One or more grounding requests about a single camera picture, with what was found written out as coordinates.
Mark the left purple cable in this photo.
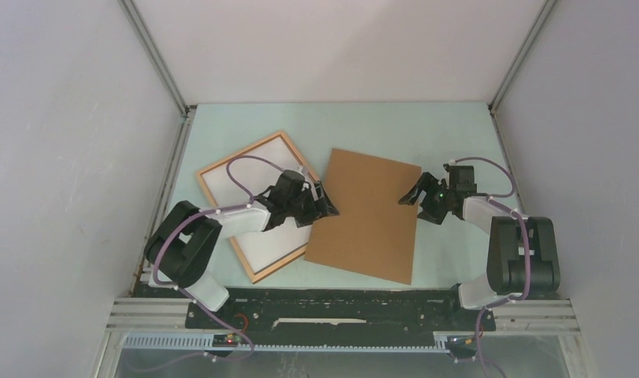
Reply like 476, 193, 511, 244
151, 154, 300, 364

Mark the right corner metal post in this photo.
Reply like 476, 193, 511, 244
488, 0, 558, 183

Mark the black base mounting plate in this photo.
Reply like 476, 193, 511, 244
216, 287, 478, 347

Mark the printed photo sheet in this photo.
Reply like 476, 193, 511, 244
202, 136, 316, 275

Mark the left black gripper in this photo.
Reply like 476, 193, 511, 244
285, 181, 339, 228

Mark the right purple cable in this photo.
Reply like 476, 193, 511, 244
455, 157, 534, 376

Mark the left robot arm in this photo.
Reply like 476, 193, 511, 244
144, 169, 339, 328

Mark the aluminium rail frame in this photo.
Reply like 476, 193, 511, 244
93, 288, 589, 377

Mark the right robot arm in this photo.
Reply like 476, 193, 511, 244
398, 160, 561, 329

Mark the left corner metal post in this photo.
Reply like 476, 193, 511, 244
116, 0, 195, 283

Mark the purple cable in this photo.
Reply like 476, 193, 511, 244
151, 154, 300, 364
455, 157, 534, 376

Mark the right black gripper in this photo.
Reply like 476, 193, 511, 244
397, 172, 454, 226

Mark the corner metal post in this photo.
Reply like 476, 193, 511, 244
116, 0, 195, 283
488, 0, 558, 183

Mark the small green circuit board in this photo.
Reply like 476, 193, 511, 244
212, 334, 242, 347

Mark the brown cardboard backing board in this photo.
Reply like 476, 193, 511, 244
305, 149, 422, 284

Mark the wooden picture frame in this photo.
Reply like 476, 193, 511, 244
195, 130, 323, 285

